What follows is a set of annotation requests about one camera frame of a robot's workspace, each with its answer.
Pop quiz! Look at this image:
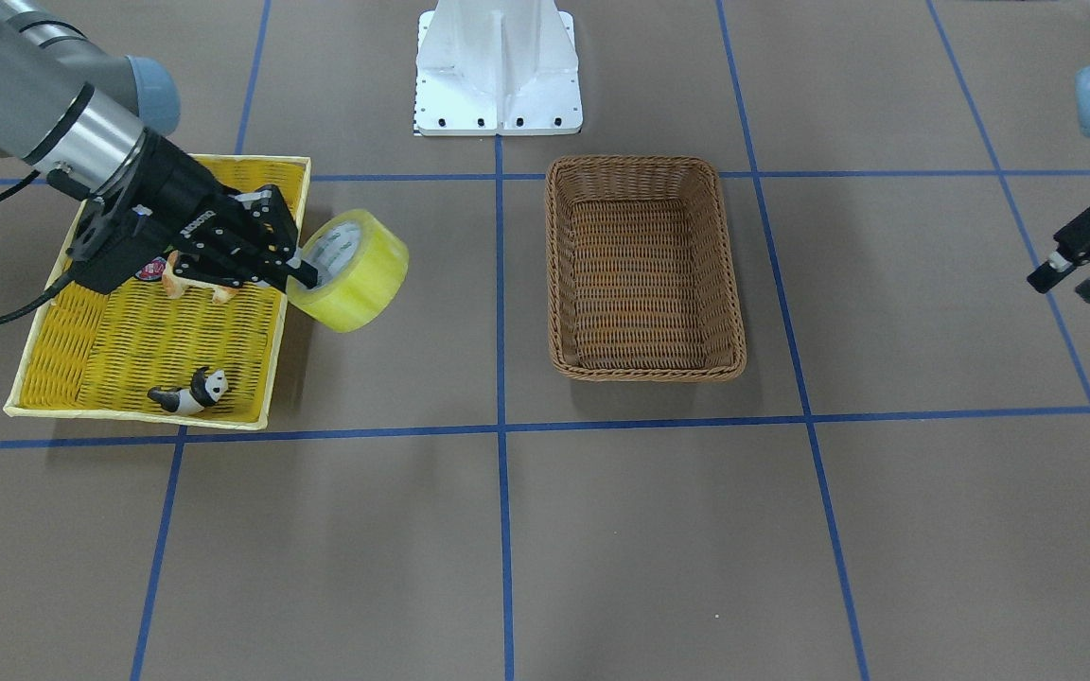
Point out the brown wicker basket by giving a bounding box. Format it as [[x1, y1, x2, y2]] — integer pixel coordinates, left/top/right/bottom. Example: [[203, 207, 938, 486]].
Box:
[[545, 155, 747, 384]]

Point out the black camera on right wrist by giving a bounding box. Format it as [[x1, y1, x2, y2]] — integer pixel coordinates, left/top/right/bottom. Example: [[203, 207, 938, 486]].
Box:
[[65, 197, 178, 294]]

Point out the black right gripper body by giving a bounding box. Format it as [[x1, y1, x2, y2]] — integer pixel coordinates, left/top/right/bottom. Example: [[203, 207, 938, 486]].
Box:
[[118, 132, 267, 255]]

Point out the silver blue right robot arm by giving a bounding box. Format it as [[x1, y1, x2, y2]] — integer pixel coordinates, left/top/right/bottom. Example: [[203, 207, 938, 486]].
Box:
[[0, 3, 319, 293]]

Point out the small round can toy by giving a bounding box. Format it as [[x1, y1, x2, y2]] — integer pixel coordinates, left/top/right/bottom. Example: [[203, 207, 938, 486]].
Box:
[[133, 257, 167, 283]]

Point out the panda figurine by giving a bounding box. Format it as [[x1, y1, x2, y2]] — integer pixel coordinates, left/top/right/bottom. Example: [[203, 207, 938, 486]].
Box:
[[147, 366, 229, 415]]

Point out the toy bread croissant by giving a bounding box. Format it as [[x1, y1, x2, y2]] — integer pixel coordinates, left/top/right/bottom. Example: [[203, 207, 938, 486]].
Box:
[[160, 251, 241, 305]]

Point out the yellow plastic basket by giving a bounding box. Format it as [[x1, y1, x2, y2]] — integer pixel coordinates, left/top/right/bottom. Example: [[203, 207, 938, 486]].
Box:
[[3, 154, 312, 431]]

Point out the yellow tape roll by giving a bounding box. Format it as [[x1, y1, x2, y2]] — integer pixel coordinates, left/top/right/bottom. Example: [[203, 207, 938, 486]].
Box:
[[286, 210, 410, 333]]

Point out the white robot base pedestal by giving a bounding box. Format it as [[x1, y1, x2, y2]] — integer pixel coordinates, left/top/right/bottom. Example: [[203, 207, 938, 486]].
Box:
[[413, 1, 584, 137]]

